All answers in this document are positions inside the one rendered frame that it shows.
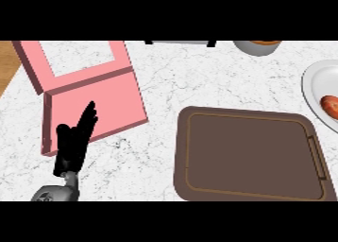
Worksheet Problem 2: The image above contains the grey pot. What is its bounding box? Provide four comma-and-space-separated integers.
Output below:
232, 41, 284, 58

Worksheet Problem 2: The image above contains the brown tray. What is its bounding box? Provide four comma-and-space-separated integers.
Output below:
172, 106, 338, 202

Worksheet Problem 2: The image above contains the pink open box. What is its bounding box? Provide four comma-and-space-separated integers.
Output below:
11, 41, 150, 157

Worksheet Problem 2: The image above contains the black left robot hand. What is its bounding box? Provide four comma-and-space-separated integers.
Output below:
52, 100, 100, 178

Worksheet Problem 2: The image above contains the grey appliance with black legs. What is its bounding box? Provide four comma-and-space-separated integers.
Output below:
144, 41, 219, 48

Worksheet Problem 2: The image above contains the white plate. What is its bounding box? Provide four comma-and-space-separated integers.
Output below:
300, 59, 338, 139

